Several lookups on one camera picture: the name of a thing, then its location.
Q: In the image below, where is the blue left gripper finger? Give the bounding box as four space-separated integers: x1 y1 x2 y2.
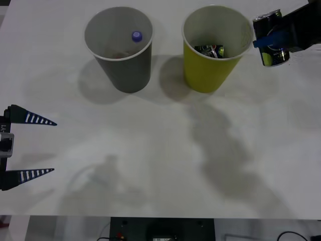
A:
7 104 58 126
0 168 55 191

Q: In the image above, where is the black robot torso base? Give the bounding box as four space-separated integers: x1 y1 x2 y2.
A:
109 217 215 241

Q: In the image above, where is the plastic bottle with purple cap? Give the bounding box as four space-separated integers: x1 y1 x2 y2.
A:
112 30 143 59

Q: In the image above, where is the black drink can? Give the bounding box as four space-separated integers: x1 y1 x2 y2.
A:
194 44 225 59
252 9 291 67

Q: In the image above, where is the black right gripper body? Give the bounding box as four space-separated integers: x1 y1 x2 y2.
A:
274 0 321 53

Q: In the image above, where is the left arm wrist camera box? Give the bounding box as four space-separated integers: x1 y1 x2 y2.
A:
0 132 15 158

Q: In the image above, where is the grey plastic waste bin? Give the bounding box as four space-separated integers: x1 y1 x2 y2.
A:
84 6 154 93

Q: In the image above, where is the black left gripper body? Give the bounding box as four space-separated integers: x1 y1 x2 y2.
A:
0 115 12 174

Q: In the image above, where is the yellow-green plastic waste bin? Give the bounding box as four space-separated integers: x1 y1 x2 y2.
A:
182 5 253 94

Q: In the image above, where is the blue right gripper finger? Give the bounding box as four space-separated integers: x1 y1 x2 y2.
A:
252 30 289 48

